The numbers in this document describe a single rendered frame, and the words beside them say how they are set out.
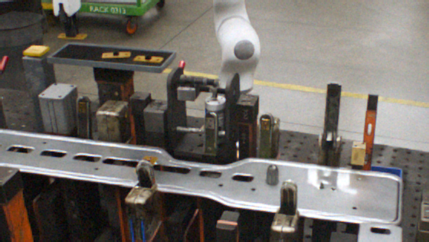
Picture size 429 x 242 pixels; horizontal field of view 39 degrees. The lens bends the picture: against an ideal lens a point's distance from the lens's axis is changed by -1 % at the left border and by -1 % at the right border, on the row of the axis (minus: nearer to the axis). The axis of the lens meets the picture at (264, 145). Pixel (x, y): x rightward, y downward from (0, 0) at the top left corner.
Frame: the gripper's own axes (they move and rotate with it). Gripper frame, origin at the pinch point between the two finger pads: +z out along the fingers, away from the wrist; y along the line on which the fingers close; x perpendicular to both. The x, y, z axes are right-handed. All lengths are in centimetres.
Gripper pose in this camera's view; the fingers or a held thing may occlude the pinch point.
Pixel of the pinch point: (71, 29)
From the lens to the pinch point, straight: 196.4
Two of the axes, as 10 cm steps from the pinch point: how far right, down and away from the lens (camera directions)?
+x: 10.0, 0.5, -0.8
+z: -0.1, 8.7, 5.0
